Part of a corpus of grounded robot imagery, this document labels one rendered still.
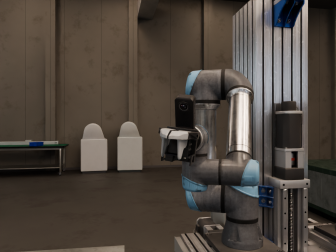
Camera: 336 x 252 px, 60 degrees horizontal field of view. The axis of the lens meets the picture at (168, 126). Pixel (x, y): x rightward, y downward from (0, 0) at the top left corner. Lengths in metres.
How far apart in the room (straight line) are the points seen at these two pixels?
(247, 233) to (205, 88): 0.53
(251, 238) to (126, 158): 8.31
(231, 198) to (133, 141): 8.25
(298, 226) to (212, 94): 0.65
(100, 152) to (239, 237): 8.36
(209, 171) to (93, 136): 8.56
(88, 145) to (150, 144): 2.22
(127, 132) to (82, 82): 2.38
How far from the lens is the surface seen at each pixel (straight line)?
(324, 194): 5.29
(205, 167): 0.84
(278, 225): 1.32
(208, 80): 1.08
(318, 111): 12.92
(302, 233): 1.37
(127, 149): 9.26
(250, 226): 1.13
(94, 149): 9.29
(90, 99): 10.22
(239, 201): 1.09
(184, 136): 0.59
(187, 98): 0.67
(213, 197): 1.10
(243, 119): 0.95
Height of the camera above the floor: 1.47
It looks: level
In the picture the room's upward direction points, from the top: straight up
